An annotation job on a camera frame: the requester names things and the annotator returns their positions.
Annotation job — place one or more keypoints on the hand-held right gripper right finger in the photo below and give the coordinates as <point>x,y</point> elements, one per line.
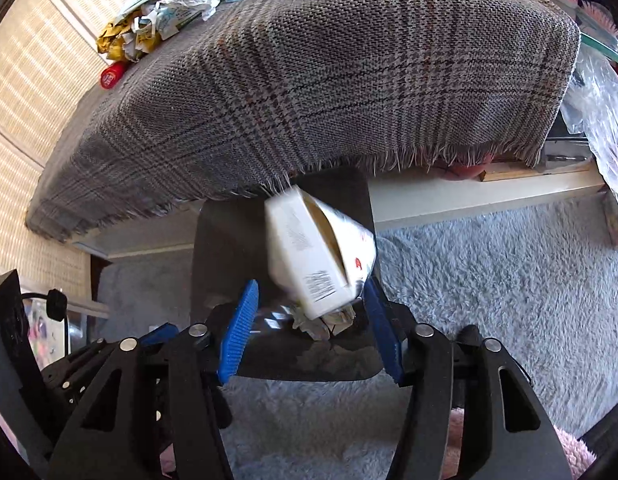
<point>384,335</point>

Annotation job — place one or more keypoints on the pink brush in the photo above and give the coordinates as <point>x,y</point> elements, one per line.
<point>596,15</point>

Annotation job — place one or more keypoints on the crumpled paper scrap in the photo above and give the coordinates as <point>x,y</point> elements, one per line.
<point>314,326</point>

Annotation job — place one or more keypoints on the grey plaid tablecloth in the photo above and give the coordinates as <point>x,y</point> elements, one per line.
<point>339,85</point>

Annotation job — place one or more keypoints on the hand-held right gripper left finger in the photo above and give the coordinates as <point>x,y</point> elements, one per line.
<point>236,330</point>

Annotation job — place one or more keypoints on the yellow wrapper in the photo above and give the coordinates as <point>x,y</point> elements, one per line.
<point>114,40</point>

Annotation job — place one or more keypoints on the woven bamboo mat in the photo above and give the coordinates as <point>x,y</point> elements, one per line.
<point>34,85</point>

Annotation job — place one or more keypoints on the white low table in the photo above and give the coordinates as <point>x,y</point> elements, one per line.
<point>464,194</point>

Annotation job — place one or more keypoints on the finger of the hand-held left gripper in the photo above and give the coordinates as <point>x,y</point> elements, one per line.
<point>159,335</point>

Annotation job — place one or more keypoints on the grey shaggy rug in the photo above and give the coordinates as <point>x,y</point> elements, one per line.
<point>489,285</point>

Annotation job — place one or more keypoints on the white carton box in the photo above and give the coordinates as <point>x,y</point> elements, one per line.
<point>309,255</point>

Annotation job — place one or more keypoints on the black trash bin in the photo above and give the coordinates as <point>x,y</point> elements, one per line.
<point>229,240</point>

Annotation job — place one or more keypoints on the clear plastic bag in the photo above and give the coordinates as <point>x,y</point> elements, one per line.
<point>599,110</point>

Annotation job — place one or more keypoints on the pink round object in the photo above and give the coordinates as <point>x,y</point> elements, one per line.
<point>464,166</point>

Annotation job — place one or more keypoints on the pink fluffy slipper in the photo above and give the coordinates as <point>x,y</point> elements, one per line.
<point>571,452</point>

